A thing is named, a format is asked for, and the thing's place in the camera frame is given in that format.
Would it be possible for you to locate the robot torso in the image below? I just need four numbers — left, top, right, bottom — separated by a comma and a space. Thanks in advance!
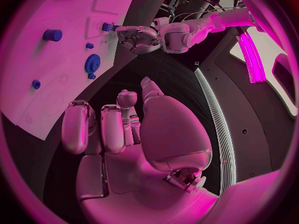
193, 26, 299, 196

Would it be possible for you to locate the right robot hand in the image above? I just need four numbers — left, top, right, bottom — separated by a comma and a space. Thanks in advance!
60, 76, 222, 224

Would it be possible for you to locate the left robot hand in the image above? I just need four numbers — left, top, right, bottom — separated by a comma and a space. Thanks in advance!
115, 25, 162, 55

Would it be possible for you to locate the blue short cylinder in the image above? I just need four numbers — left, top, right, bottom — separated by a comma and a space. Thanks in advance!
42, 29, 64, 42

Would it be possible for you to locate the white task board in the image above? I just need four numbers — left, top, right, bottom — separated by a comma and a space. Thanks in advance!
0, 0, 142, 141

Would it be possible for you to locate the glowing light bar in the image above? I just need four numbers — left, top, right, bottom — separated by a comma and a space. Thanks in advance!
236, 30, 268, 85

